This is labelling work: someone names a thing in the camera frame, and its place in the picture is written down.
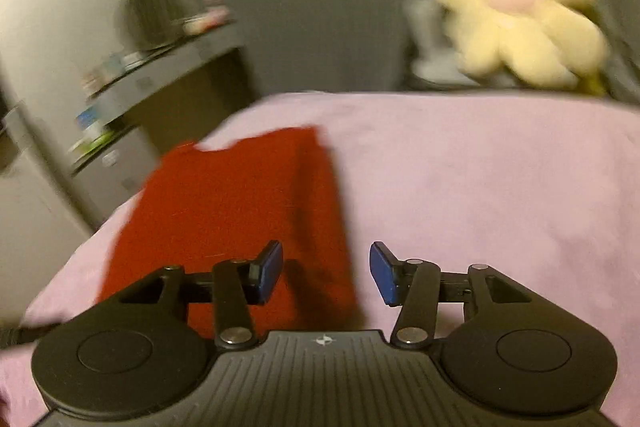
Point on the white drawer cabinet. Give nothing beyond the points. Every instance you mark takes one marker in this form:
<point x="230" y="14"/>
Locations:
<point x="125" y="167"/>

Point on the bottles and green packets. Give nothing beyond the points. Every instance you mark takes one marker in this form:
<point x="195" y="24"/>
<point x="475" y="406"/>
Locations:
<point x="92" y="132"/>

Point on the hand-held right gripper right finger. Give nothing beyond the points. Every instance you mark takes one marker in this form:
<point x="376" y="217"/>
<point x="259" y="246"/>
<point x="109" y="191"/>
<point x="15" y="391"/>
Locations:
<point x="382" y="274"/>

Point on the grey desk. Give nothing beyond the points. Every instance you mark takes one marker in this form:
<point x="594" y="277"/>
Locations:
<point x="200" y="57"/>

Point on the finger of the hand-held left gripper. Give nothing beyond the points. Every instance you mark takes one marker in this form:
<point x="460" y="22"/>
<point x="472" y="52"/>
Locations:
<point x="27" y="336"/>

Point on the pink bed sheet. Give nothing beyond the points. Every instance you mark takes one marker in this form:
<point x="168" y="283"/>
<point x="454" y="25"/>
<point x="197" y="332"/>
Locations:
<point x="475" y="187"/>

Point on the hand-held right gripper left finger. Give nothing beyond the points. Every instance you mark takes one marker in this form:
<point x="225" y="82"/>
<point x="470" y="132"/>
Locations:
<point x="267" y="272"/>

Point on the pink plush toy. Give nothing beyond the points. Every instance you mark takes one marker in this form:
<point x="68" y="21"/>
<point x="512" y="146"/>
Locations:
<point x="207" y="17"/>

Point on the round grey fan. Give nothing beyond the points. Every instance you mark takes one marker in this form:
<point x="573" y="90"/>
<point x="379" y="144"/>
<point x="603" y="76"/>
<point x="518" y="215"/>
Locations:
<point x="150" y="17"/>

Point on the cream flower plush toy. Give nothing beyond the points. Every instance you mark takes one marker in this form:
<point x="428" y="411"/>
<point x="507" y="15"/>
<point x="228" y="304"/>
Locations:
<point x="530" y="27"/>

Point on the red cloth garment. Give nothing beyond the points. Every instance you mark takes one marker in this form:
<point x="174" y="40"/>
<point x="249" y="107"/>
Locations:
<point x="235" y="207"/>

